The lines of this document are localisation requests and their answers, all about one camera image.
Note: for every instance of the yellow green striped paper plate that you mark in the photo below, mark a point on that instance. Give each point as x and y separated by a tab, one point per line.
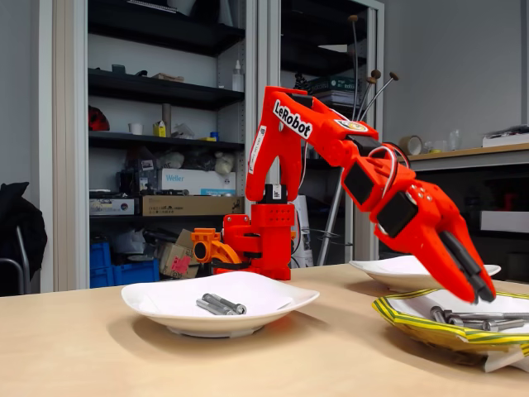
409	326

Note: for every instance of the grey cabinet with black shelves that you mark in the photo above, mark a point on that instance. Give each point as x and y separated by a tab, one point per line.
66	124

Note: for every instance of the long brown cardboard box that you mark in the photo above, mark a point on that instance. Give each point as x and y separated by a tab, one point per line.
190	205

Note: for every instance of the white printed sheet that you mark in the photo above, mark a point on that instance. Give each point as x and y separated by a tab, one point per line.
303	248

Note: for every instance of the grey metal cabinet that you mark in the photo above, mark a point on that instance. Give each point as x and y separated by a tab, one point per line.
269	41

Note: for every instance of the white plastic bag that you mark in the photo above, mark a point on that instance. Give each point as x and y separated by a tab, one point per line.
171	160

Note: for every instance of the brown tape roll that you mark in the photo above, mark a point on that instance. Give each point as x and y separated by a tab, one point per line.
415	144

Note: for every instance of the metal coat stand wooden knobs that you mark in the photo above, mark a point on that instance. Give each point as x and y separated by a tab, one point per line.
327	231

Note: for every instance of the flat wooden piece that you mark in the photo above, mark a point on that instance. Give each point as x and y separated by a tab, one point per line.
167	77

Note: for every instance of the wide blue crate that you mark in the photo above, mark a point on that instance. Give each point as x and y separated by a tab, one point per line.
136	273

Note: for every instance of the cardboard box with pink sticker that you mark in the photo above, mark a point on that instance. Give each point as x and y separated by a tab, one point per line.
179	264

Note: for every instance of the white square plate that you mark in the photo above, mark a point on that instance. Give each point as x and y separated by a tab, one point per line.
215	324
372	271

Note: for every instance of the flat white printed box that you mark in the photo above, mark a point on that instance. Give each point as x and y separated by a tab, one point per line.
111	207

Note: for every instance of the brown cardboard tube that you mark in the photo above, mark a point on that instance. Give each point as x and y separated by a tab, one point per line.
166	113

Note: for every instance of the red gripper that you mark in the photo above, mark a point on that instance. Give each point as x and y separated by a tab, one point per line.
430	215

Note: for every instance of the green printed box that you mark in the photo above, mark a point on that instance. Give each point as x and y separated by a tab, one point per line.
339	84

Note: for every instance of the white paper cup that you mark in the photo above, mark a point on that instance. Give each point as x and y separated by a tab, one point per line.
135	129

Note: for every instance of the small blue container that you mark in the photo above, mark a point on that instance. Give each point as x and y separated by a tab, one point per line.
214	136

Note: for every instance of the small blue crate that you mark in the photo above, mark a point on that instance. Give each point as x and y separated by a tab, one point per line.
100	256

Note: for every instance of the dark cup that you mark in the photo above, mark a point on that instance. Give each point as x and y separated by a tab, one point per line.
118	69

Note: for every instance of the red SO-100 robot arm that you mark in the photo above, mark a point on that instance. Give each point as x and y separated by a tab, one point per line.
273	248

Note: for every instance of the tall clear glass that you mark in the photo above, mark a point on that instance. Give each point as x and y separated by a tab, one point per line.
454	140

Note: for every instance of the wooden top side desk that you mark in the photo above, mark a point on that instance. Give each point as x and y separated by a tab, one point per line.
475	152

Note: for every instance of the clear glass jar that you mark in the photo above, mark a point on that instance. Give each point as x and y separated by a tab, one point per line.
438	146

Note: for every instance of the red helmet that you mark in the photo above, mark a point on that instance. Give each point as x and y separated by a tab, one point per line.
98	122

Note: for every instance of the yellow carton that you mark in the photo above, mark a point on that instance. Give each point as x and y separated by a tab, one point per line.
159	130

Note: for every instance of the white plush toy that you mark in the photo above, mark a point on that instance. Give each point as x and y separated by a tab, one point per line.
224	163

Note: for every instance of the crumpled clear plastic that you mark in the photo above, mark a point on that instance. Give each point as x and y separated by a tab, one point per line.
182	131

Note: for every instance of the black jacket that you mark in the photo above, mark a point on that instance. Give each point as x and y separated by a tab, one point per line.
20	223

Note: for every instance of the white storage box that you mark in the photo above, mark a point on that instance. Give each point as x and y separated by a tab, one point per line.
508	221

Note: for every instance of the white Weller box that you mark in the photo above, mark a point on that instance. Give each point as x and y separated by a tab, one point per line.
194	180

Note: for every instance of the grey metal chair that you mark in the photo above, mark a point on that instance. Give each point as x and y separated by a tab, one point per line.
25	264

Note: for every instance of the white plastic bottle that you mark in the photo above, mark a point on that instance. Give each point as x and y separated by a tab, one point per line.
237	80

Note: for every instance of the small black tripod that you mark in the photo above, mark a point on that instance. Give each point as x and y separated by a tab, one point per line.
301	80

